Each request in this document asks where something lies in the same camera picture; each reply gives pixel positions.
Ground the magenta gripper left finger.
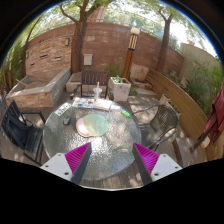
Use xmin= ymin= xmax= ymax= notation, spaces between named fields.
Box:
xmin=41 ymin=143 xmax=92 ymax=185

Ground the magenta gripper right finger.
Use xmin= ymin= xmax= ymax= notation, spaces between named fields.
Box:
xmin=133 ymin=143 xmax=182 ymax=185

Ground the dark computer mouse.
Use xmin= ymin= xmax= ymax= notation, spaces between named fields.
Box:
xmin=63 ymin=116 xmax=71 ymax=125

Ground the round green mouse pad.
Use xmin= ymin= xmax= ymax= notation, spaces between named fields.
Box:
xmin=84 ymin=114 xmax=108 ymax=137

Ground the round glass patio table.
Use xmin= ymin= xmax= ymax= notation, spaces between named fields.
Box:
xmin=43 ymin=106 xmax=141 ymax=180

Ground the curved wooden bench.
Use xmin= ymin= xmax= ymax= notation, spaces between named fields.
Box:
xmin=145 ymin=68 xmax=216 ymax=161

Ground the wicker metal chair right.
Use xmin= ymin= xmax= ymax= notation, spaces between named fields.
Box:
xmin=133 ymin=104 xmax=179 ymax=150

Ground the green small bottle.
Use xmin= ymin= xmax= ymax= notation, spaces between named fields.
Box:
xmin=121 ymin=110 xmax=131 ymax=118

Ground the black slatted chair left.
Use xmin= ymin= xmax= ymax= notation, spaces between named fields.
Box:
xmin=1 ymin=100 xmax=46 ymax=165

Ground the black white patterned card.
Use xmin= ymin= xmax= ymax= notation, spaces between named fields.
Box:
xmin=55 ymin=102 xmax=71 ymax=116

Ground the open book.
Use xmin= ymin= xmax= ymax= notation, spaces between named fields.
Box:
xmin=72 ymin=97 xmax=112 ymax=111

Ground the red folded umbrella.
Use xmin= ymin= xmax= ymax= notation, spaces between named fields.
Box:
xmin=190 ymin=82 xmax=224 ymax=152

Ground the plastic cup with straw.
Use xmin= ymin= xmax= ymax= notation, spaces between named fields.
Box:
xmin=93 ymin=86 xmax=102 ymax=100

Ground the white square planter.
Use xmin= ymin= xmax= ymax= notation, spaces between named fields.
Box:
xmin=109 ymin=77 xmax=131 ymax=101

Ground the tree trunk left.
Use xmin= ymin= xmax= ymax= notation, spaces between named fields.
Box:
xmin=60 ymin=0 xmax=102 ymax=73

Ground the tree trunk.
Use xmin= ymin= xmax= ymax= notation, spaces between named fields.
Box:
xmin=156 ymin=8 xmax=173 ymax=73
xmin=60 ymin=0 xmax=102 ymax=73

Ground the tree trunk right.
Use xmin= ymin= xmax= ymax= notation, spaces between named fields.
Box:
xmin=156 ymin=8 xmax=173 ymax=73

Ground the grey wall box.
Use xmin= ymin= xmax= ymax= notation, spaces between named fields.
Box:
xmin=84 ymin=54 xmax=93 ymax=66

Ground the wooden garden lamp post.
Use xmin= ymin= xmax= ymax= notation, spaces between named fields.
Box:
xmin=122 ymin=28 xmax=140 ymax=79

